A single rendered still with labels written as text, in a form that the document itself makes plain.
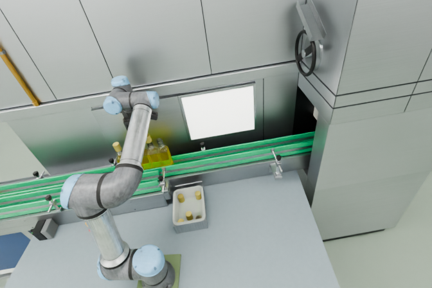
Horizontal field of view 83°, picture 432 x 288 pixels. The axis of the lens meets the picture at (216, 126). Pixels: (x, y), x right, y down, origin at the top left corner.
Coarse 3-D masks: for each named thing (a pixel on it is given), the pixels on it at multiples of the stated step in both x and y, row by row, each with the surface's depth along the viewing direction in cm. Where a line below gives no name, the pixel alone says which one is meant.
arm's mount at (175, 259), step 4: (168, 256) 121; (172, 256) 121; (176, 256) 121; (180, 256) 121; (168, 260) 120; (172, 260) 119; (176, 260) 119; (180, 260) 120; (172, 264) 118; (176, 264) 118; (180, 264) 119; (176, 268) 117; (176, 272) 115; (176, 276) 114; (140, 280) 114; (176, 280) 113; (140, 284) 112; (176, 284) 111
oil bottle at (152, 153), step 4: (148, 148) 136; (152, 148) 136; (156, 148) 137; (148, 152) 135; (152, 152) 135; (156, 152) 136; (148, 156) 137; (152, 156) 137; (156, 156) 137; (152, 160) 139; (156, 160) 139; (152, 164) 141; (156, 164) 141; (160, 164) 141
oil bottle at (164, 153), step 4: (164, 144) 138; (160, 148) 135; (164, 148) 135; (160, 152) 136; (164, 152) 136; (168, 152) 139; (160, 156) 137; (164, 156) 138; (168, 156) 138; (160, 160) 140; (164, 160) 139; (168, 160) 140; (164, 164) 141; (168, 164) 142; (172, 164) 145
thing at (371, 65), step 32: (320, 0) 101; (352, 0) 81; (384, 0) 80; (416, 0) 81; (352, 32) 85; (384, 32) 87; (416, 32) 88; (320, 64) 110; (352, 64) 93; (384, 64) 95; (416, 64) 97; (320, 96) 115; (352, 96) 103; (384, 96) 105; (416, 96) 107
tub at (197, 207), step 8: (176, 192) 143; (184, 192) 144; (192, 192) 145; (176, 200) 141; (192, 200) 145; (200, 200) 144; (176, 208) 136; (184, 208) 141; (192, 208) 140; (200, 208) 140; (176, 216) 133; (184, 216) 137; (176, 224) 126
